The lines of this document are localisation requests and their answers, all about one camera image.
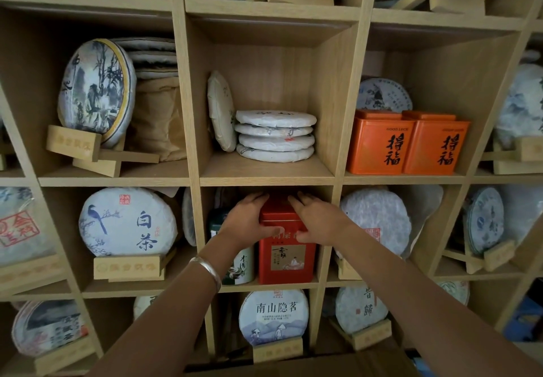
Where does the light wooden cubby shelf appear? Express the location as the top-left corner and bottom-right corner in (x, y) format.
(0, 0), (543, 377)

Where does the blue ring print tea cake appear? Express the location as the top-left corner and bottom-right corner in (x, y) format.
(464, 187), (505, 256)

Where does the brown paper bag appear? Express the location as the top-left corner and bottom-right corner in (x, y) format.
(126, 77), (187, 162)

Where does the blue plastic stool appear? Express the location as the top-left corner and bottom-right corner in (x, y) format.
(503, 296), (543, 342)

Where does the figure print tea cake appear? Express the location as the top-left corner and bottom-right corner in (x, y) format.
(356, 77), (413, 113)

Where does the dark landscape print tea cake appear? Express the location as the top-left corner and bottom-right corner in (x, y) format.
(11, 300), (89, 357)

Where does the person's right hand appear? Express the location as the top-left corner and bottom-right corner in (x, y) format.
(288, 191), (355, 247)

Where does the white wrapped tea cake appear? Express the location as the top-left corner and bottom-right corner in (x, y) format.
(207, 71), (237, 152)
(234, 124), (314, 138)
(395, 185), (444, 259)
(437, 281), (470, 306)
(127, 51), (178, 67)
(236, 144), (315, 163)
(239, 134), (315, 152)
(135, 66), (179, 80)
(235, 110), (317, 128)
(182, 188), (198, 247)
(497, 185), (543, 247)
(133, 296), (158, 320)
(112, 37), (176, 53)

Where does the person's left hand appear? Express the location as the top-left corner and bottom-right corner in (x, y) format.
(214, 192), (286, 258)

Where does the grey mottled tea cake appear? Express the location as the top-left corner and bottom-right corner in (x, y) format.
(335, 188), (411, 261)

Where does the orange square tea tin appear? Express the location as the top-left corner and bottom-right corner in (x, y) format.
(346, 110), (416, 175)
(402, 111), (471, 176)

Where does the red square tea tin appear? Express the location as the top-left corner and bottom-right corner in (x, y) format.
(258, 198), (317, 285)

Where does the person's left forearm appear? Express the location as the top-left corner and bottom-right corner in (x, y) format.
(87, 239), (238, 377)

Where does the white and green tea canister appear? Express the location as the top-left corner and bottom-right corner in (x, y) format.
(207, 209), (255, 286)

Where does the person's right forearm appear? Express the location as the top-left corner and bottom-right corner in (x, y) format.
(335, 225), (543, 377)

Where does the red seal print tea cake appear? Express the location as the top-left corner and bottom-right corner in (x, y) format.
(0, 187), (57, 268)

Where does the ink painting tea cake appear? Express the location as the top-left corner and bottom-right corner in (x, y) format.
(58, 39), (137, 149)

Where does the blue mountain print tea cake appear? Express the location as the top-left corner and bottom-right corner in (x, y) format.
(494, 63), (543, 150)

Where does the grey tea cake black script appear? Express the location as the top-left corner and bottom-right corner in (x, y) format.
(335, 287), (389, 334)

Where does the bird print tea cake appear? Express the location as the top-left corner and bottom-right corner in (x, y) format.
(79, 187), (178, 258)

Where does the silver bracelet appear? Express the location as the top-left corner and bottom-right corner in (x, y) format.
(189, 256), (222, 292)

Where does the blue hills print tea cake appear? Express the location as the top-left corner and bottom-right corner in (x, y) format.
(239, 290), (309, 346)

